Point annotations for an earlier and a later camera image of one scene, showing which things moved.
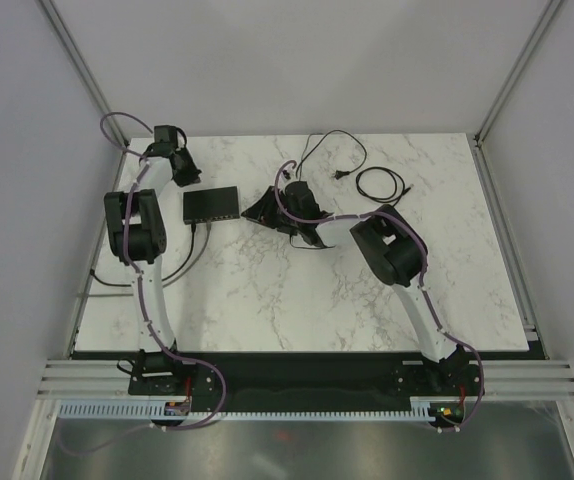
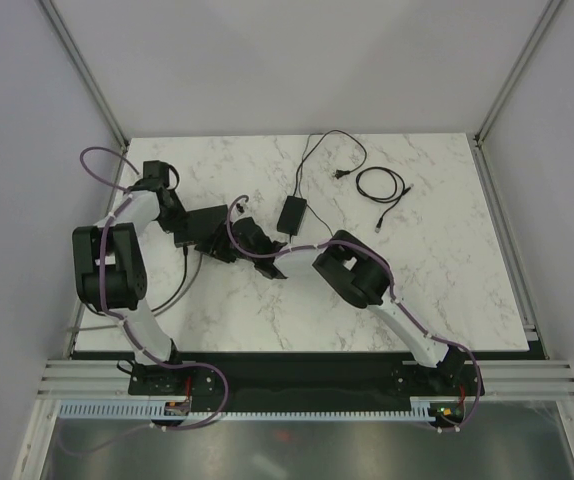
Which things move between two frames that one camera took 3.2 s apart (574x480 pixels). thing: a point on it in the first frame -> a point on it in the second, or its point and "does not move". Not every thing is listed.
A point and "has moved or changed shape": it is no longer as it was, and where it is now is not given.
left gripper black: [193, 175] -> [180, 224]
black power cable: [308, 247] has moved or changed shape
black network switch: [210, 205] has moved or changed shape
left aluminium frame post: [59, 27] does not move
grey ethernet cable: [208, 228] has moved or changed shape
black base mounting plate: [298, 382] does not move
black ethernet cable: [193, 227] -> [185, 253]
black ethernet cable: [400, 188] does not move
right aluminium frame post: [516, 72] does not move
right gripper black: [262, 210] -> [217, 245]
